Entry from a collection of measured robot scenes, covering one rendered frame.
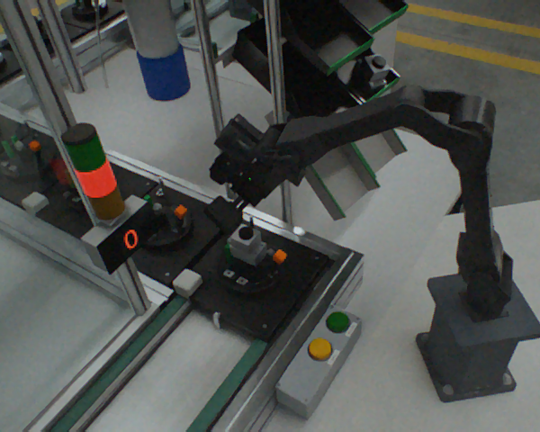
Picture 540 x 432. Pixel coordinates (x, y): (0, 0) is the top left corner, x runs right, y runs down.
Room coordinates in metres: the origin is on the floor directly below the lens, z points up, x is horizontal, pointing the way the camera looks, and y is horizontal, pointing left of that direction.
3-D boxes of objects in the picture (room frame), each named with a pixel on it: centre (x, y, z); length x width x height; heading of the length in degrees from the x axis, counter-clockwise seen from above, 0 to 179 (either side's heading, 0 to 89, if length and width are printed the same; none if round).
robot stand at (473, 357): (0.52, -0.35, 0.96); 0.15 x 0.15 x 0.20; 5
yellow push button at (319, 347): (0.53, -0.06, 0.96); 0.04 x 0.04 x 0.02
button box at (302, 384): (0.53, -0.06, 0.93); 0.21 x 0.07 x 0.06; 142
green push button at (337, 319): (0.58, -0.11, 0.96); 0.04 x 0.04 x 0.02
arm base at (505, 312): (0.53, -0.35, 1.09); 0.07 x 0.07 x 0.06; 5
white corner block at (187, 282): (0.71, 0.19, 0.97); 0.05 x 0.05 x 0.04; 52
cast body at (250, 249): (0.73, 0.06, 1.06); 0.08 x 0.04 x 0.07; 52
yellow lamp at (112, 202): (0.65, 0.26, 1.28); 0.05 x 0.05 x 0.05
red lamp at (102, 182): (0.65, 0.26, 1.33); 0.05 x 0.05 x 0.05
